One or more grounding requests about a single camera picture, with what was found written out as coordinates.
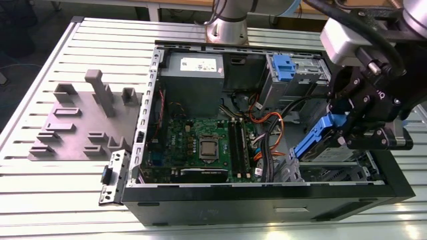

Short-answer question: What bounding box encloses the grey power supply unit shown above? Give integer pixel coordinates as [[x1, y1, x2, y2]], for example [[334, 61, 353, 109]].
[[157, 51, 225, 120]]

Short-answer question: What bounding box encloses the silver optical drive bay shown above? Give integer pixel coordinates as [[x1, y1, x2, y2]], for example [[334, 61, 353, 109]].
[[258, 52, 334, 113]]

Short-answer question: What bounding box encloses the hard disk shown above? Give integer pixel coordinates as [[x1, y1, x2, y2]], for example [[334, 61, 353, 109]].
[[290, 113, 360, 163]]

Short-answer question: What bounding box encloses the black RAM slot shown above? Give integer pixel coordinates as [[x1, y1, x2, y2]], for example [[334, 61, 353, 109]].
[[229, 118, 244, 177], [238, 119, 253, 178]]

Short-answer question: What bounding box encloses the silver hinged slot latch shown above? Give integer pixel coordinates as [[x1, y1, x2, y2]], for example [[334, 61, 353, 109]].
[[97, 149, 131, 207]]

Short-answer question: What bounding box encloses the black round knob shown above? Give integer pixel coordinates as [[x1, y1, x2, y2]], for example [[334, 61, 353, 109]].
[[99, 164, 113, 185]]

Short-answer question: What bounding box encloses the black open PC case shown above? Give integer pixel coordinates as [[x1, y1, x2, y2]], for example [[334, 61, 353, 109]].
[[119, 38, 416, 221]]

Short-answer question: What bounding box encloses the grey parts rack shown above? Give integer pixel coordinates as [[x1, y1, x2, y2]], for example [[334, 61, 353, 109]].
[[25, 69, 145, 162]]

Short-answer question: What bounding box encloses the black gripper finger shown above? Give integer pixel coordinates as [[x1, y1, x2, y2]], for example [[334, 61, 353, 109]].
[[334, 116, 414, 151], [325, 67, 376, 137]]

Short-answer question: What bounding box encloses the white desk frame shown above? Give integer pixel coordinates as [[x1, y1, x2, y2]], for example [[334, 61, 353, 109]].
[[42, 0, 161, 23]]

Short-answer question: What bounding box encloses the blue plastic drive latch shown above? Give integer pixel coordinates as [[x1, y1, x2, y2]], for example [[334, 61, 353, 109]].
[[270, 54, 297, 83]]

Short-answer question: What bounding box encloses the orange power wire bundle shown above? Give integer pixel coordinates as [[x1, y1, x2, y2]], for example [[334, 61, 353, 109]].
[[248, 93, 286, 163]]

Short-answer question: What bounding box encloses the black cable bundle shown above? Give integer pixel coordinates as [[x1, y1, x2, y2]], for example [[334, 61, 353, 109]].
[[258, 94, 330, 183]]

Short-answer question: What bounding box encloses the silver disk bay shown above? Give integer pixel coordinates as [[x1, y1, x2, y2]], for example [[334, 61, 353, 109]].
[[288, 147, 380, 183]]

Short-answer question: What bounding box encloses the thick black camera cable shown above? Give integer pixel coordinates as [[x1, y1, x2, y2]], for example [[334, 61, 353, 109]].
[[301, 0, 406, 79]]

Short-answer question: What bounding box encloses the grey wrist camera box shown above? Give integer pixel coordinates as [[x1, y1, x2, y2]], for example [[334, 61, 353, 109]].
[[318, 17, 373, 66]]

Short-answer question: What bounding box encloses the thin red wire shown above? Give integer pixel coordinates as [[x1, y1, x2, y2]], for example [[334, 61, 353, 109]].
[[154, 87, 166, 129]]

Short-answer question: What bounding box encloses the silver CPU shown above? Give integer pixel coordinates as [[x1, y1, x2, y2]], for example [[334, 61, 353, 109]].
[[200, 142, 220, 159]]

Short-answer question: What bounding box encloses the black CPU socket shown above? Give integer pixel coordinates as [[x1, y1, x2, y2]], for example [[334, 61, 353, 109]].
[[196, 134, 224, 165]]

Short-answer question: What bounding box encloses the green motherboard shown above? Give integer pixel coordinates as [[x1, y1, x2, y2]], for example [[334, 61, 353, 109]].
[[141, 117, 266, 185]]

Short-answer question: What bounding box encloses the black graphics card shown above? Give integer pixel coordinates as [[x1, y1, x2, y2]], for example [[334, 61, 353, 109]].
[[169, 166, 230, 185]]

